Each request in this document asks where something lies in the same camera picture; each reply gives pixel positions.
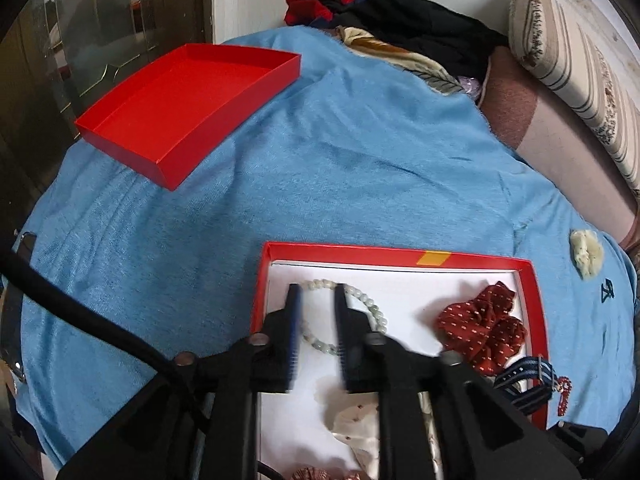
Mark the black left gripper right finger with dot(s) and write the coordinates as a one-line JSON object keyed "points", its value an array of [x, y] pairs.
{"points": [[357, 359]]}

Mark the blue striped scrunchie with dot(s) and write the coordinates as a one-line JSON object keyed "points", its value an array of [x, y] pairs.
{"points": [[528, 383]]}

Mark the red jewelry box white interior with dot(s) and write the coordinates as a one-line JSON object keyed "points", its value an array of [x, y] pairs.
{"points": [[480, 433]]}

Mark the cream floral scrunchie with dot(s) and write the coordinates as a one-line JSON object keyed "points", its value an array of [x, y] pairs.
{"points": [[357, 427]]}

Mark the red box lid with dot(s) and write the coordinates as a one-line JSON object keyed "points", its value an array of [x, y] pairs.
{"points": [[163, 120]]}

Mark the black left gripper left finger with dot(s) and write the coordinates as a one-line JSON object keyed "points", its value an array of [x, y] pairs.
{"points": [[275, 363]]}

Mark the red patterned scrunchie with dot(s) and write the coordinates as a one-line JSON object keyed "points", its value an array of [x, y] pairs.
{"points": [[483, 330]]}

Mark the dark glass cabinet door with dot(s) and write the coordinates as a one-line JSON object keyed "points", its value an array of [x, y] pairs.
{"points": [[58, 57]]}

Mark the red striped scrunchie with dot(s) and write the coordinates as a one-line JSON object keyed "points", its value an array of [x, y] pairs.
{"points": [[316, 473]]}

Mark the cream fluffy scrunchie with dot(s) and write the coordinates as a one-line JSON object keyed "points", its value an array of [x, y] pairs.
{"points": [[587, 253]]}

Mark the blue bed blanket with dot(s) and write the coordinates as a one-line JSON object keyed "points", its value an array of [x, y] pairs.
{"points": [[354, 153]]}

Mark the striped beige pillow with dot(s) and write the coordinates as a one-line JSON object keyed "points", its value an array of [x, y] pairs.
{"points": [[555, 50]]}

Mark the black clothing pile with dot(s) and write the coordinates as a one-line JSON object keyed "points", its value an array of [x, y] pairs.
{"points": [[460, 44]]}

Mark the red garment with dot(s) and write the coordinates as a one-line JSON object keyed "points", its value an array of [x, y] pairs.
{"points": [[304, 12]]}

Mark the pink folded quilt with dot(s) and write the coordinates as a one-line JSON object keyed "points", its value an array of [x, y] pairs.
{"points": [[551, 138]]}

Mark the patterned silk scarf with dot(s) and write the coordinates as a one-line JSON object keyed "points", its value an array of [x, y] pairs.
{"points": [[432, 73]]}

